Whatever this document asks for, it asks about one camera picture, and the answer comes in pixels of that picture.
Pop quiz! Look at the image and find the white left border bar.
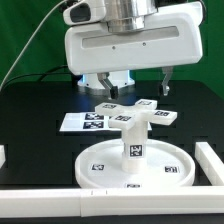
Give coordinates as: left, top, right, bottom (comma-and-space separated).
0, 145, 6, 169

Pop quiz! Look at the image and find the white marker tag sheet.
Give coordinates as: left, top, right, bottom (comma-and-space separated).
59, 111, 153, 133

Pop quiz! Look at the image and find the white cable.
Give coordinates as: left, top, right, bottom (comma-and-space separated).
0, 0, 69, 91

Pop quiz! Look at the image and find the white round table top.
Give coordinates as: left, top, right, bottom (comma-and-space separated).
75, 139, 195, 188

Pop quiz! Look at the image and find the black cable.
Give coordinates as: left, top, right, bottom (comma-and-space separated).
0, 63, 73, 93

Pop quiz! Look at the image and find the white front border bar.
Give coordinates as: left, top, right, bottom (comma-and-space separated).
0, 186, 224, 218

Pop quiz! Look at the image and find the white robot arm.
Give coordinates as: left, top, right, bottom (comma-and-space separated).
63, 0, 204, 99

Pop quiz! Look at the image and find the white cross-shaped table base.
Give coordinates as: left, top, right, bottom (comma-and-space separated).
95, 99, 177, 130

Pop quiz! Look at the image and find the white right border bar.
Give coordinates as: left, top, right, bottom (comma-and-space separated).
195, 142, 224, 186

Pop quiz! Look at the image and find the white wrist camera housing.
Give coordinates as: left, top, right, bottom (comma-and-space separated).
63, 0, 106, 26

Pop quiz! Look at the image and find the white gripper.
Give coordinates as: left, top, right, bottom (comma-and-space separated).
65, 0, 203, 99

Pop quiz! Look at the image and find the white border bar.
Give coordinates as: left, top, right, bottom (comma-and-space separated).
0, 145, 6, 169
0, 186, 224, 218
195, 142, 224, 186

